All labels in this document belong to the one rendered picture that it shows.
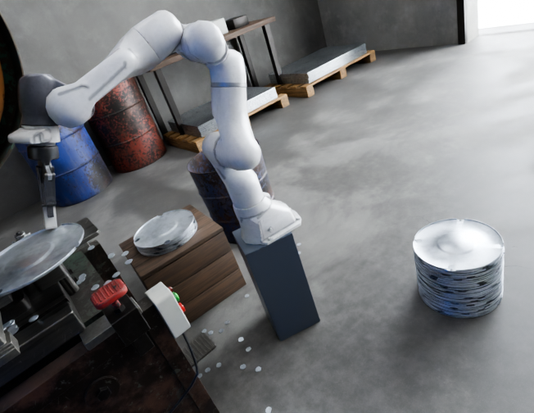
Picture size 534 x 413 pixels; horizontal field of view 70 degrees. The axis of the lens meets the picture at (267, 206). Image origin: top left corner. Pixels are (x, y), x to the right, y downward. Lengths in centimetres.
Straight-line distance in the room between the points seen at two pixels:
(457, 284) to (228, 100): 97
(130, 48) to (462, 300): 130
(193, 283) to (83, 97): 98
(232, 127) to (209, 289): 89
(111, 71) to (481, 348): 139
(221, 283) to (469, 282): 103
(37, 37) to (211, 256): 321
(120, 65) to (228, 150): 36
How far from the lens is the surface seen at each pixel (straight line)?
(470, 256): 149
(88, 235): 111
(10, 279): 113
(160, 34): 115
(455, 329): 156
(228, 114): 118
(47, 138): 118
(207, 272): 178
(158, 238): 177
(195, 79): 494
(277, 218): 133
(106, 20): 463
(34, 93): 117
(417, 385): 143
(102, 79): 109
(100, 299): 87
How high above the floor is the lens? 120
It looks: 29 degrees down
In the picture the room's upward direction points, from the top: 19 degrees counter-clockwise
